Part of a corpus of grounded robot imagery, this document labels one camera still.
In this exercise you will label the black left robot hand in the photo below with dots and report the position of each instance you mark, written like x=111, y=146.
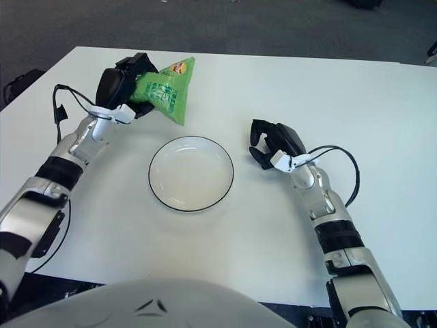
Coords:
x=111, y=87

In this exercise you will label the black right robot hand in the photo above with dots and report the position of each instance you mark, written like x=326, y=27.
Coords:
x=286, y=138

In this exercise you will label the green snack bag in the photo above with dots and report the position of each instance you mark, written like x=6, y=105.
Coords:
x=167, y=92

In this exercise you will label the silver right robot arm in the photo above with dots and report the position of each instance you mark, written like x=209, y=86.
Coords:
x=327, y=205

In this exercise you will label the white plate with black rim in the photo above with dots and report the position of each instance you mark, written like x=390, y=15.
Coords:
x=191, y=177

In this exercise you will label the black bag on floor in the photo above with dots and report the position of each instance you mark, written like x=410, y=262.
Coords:
x=24, y=83

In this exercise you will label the black floor object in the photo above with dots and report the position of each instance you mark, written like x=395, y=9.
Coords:
x=363, y=3

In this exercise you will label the black white chair base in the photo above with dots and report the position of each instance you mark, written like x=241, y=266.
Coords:
x=433, y=54

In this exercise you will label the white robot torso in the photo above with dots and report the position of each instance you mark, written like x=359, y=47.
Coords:
x=205, y=307

